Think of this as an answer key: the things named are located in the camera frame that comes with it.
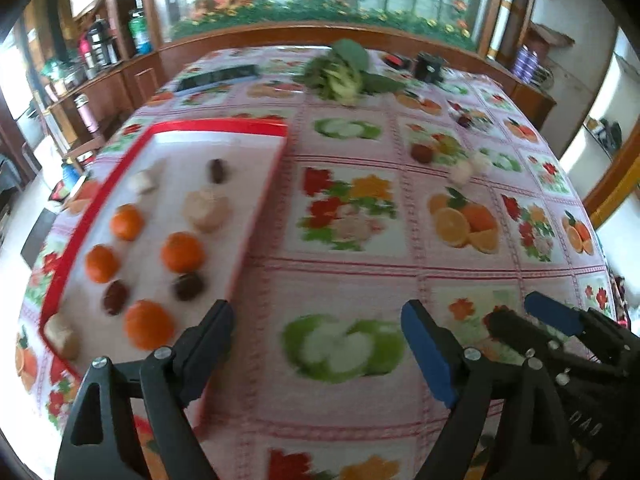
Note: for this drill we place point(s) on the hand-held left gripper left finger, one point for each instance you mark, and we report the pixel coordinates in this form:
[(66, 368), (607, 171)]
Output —
[(212, 335)]

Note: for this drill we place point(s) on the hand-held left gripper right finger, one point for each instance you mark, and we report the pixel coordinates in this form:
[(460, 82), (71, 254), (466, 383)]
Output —
[(425, 355)]

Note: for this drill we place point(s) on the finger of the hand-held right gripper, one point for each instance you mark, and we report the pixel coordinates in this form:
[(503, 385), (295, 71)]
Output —
[(550, 310), (510, 325)]

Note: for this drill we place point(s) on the dark brown round fruit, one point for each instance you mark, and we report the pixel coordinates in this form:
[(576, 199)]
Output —
[(188, 286), (422, 152), (218, 170), (116, 296)]

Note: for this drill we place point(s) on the orange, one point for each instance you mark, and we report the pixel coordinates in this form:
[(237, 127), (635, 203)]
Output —
[(102, 262), (182, 252), (148, 324), (127, 222)]

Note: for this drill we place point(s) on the large pale cream fruit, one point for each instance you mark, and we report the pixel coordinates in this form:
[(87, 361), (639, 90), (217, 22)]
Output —
[(207, 207)]

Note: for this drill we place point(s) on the red tray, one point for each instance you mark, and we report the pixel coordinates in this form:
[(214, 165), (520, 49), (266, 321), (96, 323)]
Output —
[(235, 135)]

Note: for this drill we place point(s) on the floral print tablecloth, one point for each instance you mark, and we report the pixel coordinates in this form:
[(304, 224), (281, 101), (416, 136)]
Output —
[(350, 275)]

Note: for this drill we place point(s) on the grey floor mat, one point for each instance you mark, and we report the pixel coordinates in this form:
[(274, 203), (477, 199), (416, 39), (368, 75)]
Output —
[(37, 235)]

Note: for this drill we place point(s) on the small dark purple fruit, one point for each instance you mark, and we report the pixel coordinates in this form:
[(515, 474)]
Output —
[(465, 120)]

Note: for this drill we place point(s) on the blue plastic jug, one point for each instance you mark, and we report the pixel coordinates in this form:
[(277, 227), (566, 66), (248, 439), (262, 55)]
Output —
[(71, 177)]

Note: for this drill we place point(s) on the wooden side cabinet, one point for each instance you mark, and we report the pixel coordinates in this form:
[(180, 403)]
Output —
[(535, 95)]

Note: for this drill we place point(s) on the stack of purple cans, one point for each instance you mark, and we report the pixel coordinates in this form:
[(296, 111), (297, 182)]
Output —
[(527, 62)]

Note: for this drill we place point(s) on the pink thermos bottle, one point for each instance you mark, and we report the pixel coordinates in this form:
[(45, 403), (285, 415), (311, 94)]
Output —
[(86, 112)]

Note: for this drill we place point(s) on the wooden counter cabinet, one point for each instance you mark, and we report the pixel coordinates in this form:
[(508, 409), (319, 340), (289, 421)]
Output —
[(130, 80)]

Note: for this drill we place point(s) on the black box device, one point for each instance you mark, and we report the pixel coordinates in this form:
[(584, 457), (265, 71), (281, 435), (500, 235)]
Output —
[(430, 66)]

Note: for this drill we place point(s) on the red and black device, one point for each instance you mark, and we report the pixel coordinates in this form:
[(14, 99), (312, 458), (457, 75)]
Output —
[(397, 61)]

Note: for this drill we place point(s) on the leafy green vegetable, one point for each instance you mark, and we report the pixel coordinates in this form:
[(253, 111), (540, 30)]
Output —
[(340, 72)]

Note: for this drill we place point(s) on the black thermos jug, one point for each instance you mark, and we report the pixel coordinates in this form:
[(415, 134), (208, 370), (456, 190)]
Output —
[(100, 45)]

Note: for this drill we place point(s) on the green plastic bottle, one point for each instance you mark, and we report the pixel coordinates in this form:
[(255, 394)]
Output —
[(140, 30)]

